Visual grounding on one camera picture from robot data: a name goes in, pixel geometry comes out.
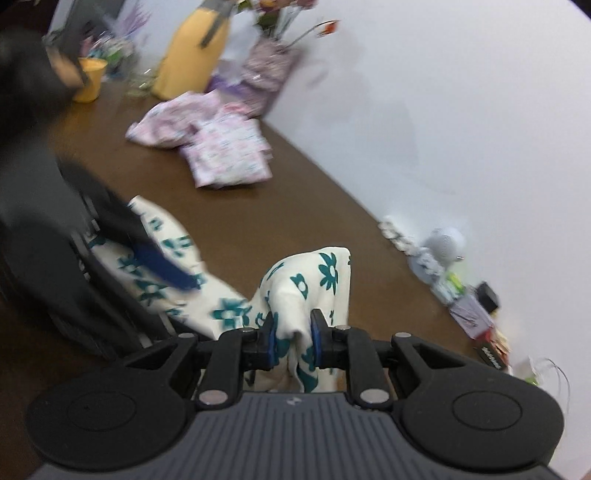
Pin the grey tin box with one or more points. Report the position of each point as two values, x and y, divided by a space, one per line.
471 316

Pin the yellow cup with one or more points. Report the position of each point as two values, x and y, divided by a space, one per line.
91 81

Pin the small black box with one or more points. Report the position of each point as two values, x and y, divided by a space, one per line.
488 296

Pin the pink floral garment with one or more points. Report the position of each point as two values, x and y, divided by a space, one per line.
228 147
171 120

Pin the dark shelf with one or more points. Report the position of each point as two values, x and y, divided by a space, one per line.
87 21

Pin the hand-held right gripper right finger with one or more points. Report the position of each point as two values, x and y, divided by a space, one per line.
316 340

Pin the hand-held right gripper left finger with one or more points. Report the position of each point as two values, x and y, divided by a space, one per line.
270 340

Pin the small green bottle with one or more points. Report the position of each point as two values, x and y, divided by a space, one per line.
533 379

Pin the dark green snack box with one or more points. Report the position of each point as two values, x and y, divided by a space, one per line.
491 353

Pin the cream teal floral garment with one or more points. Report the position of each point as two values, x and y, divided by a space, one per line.
325 277

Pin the green white box stack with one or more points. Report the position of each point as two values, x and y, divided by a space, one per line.
450 288

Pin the yellow bottle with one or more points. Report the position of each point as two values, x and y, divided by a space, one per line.
191 55

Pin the clear glass cup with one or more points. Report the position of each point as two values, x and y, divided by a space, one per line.
141 83

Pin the purple lavender bunch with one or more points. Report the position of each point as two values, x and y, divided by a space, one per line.
131 18

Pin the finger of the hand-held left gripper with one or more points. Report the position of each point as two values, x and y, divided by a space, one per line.
164 269

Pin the pink patterned vase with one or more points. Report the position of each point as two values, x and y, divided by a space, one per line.
270 74

